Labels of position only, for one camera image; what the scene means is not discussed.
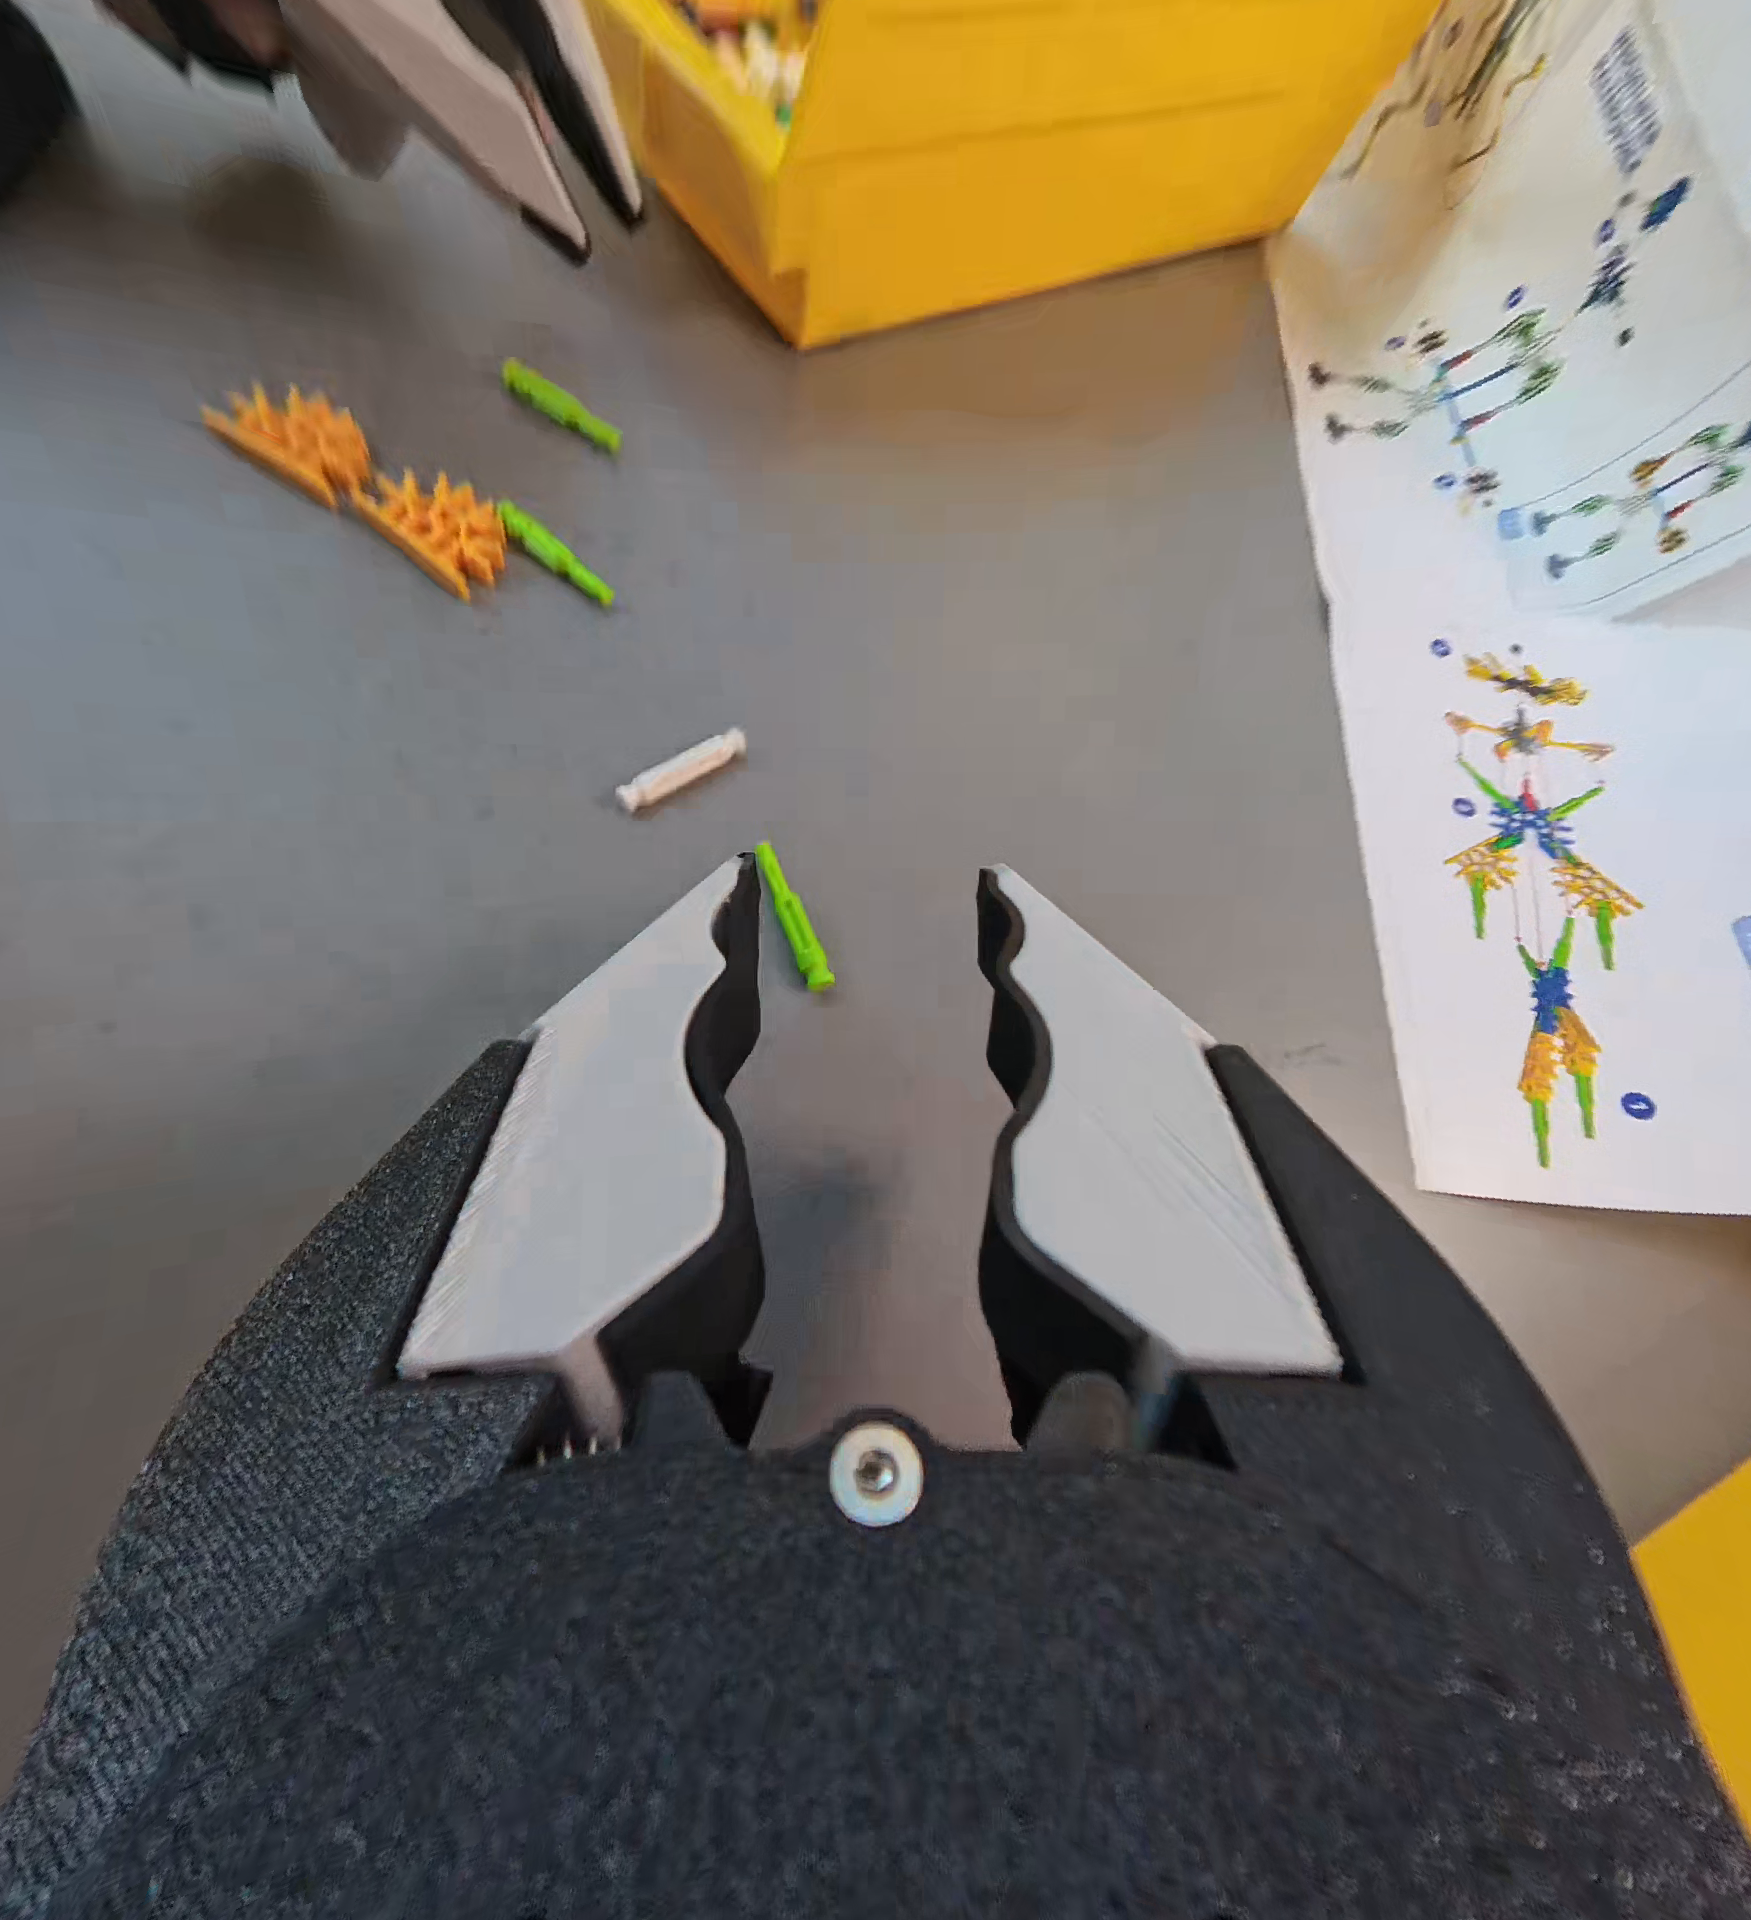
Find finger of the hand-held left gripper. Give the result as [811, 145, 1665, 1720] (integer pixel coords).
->
[275, 0, 595, 267]
[492, 0, 649, 230]

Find pile of rods and connectors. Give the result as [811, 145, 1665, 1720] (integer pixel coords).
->
[672, 0, 816, 130]

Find lime green rod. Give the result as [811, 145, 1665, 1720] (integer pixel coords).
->
[754, 839, 834, 992]
[501, 357, 625, 455]
[494, 498, 618, 610]

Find white building instruction sheet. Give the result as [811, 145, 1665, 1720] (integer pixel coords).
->
[1262, 0, 1751, 1221]

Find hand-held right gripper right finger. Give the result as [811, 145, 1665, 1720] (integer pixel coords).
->
[974, 866, 1346, 1380]

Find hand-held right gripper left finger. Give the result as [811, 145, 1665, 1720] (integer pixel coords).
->
[396, 851, 767, 1382]

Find yellow snowflake connector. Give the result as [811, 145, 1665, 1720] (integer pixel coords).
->
[200, 382, 373, 512]

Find short white rod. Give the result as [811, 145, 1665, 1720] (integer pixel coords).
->
[616, 729, 748, 817]

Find orange fan connector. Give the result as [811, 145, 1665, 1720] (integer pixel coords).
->
[350, 472, 509, 600]

